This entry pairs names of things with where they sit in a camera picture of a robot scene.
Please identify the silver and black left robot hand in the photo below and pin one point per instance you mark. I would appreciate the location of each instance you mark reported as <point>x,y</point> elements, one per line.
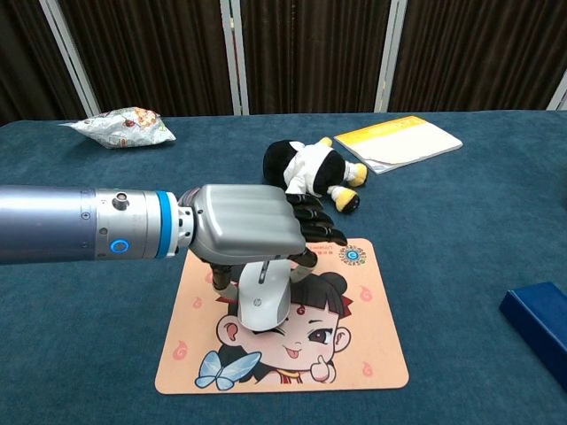
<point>248,221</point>

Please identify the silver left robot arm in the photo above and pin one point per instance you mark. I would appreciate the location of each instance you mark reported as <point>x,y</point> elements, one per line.
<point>80,223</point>

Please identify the cartoon girl mouse pad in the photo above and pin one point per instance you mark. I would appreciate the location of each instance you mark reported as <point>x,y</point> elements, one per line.
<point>336,336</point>

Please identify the black and white plush toy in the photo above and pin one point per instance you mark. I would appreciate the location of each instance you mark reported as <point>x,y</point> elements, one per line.
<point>319,166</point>

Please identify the crumpled printed snack bag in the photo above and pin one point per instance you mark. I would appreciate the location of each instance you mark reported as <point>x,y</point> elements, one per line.
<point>124,127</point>

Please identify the yellow and white notebook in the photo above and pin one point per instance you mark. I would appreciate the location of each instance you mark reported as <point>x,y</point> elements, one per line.
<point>401,142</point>

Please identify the dark folding screen with white frames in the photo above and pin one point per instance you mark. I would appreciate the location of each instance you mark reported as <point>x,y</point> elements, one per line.
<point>310,53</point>

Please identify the dark blue box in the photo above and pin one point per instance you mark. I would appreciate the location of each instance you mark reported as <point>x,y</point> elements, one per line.
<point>542,325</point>

